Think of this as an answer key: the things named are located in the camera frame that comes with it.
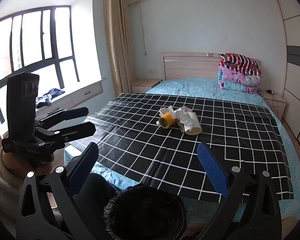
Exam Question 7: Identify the striped folded blanket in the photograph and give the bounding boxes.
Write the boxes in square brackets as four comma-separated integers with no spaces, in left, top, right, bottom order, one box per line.
[219,53,262,77]

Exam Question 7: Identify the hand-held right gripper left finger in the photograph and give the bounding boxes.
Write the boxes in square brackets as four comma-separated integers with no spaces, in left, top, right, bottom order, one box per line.
[15,142,100,240]

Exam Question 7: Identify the black bagged trash bin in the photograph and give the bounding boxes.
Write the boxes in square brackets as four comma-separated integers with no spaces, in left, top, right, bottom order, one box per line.
[104,184,188,240]

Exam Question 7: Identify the black charger cable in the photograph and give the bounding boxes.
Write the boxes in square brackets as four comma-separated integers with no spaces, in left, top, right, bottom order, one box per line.
[259,89,278,110]

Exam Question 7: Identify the air conditioner power cord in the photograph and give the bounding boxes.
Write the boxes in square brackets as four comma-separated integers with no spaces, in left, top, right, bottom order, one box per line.
[139,0,148,56]

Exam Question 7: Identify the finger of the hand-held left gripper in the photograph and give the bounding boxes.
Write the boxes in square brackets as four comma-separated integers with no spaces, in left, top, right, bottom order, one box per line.
[35,122,97,153]
[35,107,89,128]

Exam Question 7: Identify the wooden bed headboard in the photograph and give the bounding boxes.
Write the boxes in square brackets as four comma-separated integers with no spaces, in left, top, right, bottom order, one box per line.
[160,52,262,83]

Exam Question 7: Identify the light blue folded blanket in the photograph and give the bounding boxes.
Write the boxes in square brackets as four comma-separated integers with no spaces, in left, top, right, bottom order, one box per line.
[219,79,260,94]

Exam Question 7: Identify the person's left hand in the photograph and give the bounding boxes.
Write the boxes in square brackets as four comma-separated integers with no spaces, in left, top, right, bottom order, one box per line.
[1,152,54,178]

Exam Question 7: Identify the beige curtain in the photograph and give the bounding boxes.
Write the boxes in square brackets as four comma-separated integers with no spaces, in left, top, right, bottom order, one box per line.
[103,0,137,96]

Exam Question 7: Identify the black framed bay window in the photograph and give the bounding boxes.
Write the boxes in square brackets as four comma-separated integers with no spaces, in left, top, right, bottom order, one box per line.
[0,5,81,125]

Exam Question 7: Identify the wooden nightstand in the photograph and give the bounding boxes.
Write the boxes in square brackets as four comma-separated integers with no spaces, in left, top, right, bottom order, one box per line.
[261,92,287,119]
[130,79,162,93]

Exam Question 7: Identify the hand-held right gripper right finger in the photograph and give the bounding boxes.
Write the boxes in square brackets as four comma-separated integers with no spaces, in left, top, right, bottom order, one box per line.
[197,142,282,240]

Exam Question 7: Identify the black white checkered cloth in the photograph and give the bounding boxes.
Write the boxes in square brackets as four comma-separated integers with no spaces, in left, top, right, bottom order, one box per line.
[72,92,294,203]

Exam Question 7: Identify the person's left forearm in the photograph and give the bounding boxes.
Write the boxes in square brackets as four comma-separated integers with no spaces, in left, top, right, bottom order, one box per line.
[0,155,27,240]

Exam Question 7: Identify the orange yellow tape roll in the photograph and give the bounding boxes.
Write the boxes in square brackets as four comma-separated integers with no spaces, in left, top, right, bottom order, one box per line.
[158,112,177,129]

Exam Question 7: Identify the dark crumpled clothes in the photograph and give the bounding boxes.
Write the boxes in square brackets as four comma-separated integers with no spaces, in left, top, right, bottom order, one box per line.
[36,88,65,108]

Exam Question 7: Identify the window seat with drawers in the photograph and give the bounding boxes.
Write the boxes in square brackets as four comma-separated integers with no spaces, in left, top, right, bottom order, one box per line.
[36,79,104,116]

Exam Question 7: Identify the white cardboard tube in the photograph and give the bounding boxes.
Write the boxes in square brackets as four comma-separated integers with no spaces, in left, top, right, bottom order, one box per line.
[181,112,202,135]

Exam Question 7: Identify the light blue bedsheet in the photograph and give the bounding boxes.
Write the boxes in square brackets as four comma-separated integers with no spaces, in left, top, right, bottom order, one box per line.
[64,78,300,220]

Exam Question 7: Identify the sliding door wardrobe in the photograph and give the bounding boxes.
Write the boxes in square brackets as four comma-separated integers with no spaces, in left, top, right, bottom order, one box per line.
[276,0,300,140]

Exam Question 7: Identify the pink printed folded blanket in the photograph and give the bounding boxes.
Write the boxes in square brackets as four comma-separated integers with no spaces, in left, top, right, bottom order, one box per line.
[217,66,262,86]

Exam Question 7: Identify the white tissue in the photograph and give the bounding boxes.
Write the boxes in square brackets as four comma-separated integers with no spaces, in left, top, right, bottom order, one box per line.
[170,106,194,127]

